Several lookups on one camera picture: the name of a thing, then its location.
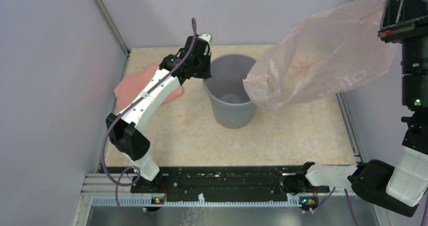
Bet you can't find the white slotted cable duct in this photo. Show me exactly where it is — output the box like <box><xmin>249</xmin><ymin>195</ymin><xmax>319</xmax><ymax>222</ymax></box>
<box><xmin>92</xmin><ymin>193</ymin><xmax>302</xmax><ymax>208</ymax></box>

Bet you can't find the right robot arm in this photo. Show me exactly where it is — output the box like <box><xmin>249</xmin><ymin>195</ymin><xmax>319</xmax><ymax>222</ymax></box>
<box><xmin>281</xmin><ymin>0</ymin><xmax>427</xmax><ymax>217</ymax></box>

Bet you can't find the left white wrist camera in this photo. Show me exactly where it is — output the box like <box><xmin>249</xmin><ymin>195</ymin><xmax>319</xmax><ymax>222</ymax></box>
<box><xmin>198</xmin><ymin>33</ymin><xmax>212</xmax><ymax>44</ymax></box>

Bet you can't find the folded pink trash bags stack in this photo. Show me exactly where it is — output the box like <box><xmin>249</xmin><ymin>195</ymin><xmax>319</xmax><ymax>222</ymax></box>
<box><xmin>114</xmin><ymin>63</ymin><xmax>184</xmax><ymax>112</ymax></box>

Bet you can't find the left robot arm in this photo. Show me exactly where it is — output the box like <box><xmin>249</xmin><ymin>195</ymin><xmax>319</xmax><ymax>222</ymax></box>
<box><xmin>106</xmin><ymin>33</ymin><xmax>212</xmax><ymax>192</ymax></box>

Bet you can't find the left aluminium frame post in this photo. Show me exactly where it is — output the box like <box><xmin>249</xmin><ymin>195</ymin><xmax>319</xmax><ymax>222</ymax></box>
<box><xmin>93</xmin><ymin>0</ymin><xmax>130</xmax><ymax>57</ymax></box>

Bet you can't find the grey plastic trash bin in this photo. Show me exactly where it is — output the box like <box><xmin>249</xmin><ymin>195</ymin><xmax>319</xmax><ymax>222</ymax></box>
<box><xmin>203</xmin><ymin>53</ymin><xmax>256</xmax><ymax>129</ymax></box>

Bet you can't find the translucent pink trash bag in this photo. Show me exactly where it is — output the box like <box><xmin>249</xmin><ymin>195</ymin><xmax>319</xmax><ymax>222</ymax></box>
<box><xmin>243</xmin><ymin>0</ymin><xmax>406</xmax><ymax>109</ymax></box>

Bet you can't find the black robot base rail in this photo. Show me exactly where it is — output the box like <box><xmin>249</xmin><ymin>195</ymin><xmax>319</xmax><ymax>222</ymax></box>
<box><xmin>131</xmin><ymin>165</ymin><xmax>330</xmax><ymax>203</ymax></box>

